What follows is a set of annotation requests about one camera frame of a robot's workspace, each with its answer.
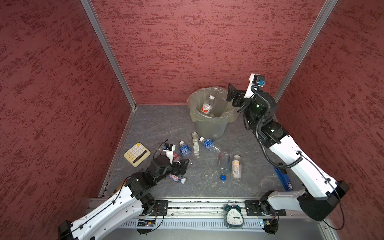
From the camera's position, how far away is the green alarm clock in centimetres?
68

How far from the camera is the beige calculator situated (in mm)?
897

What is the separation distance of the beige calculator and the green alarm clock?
55 centimetres
